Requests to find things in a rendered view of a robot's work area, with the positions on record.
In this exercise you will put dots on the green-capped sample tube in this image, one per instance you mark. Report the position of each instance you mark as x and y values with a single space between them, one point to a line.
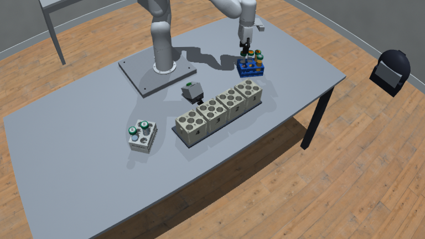
243 57

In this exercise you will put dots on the blue tube rack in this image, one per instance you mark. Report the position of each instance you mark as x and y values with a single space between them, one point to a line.
249 71

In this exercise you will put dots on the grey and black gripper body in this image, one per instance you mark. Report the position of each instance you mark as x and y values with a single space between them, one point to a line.
244 33

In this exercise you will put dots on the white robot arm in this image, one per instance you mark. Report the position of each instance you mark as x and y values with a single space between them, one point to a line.
160 27

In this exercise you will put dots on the white tube rack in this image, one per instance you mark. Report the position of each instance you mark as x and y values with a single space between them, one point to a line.
143 145

